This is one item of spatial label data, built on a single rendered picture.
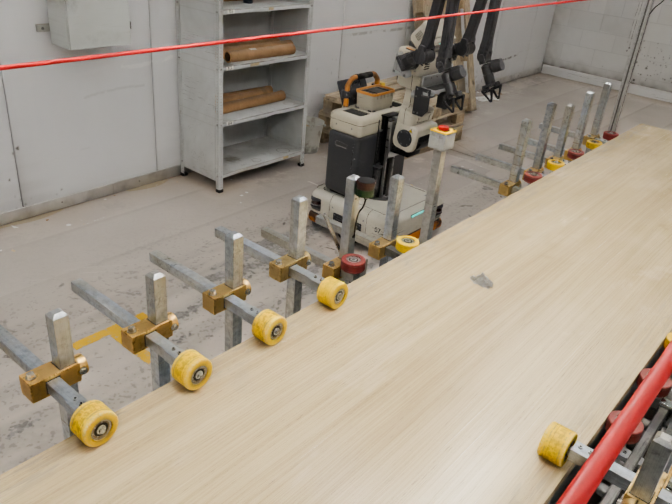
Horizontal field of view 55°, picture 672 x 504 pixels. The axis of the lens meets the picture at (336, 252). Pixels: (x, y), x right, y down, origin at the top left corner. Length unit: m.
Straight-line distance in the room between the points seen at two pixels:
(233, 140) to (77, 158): 1.34
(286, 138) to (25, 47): 2.13
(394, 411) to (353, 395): 0.10
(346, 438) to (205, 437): 0.30
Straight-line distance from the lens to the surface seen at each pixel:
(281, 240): 2.30
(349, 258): 2.12
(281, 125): 5.45
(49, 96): 4.40
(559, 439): 1.49
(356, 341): 1.74
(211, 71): 4.57
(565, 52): 9.98
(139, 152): 4.84
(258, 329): 1.67
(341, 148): 4.02
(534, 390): 1.72
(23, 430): 2.91
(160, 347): 1.61
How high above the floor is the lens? 1.92
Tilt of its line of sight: 28 degrees down
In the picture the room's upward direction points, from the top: 5 degrees clockwise
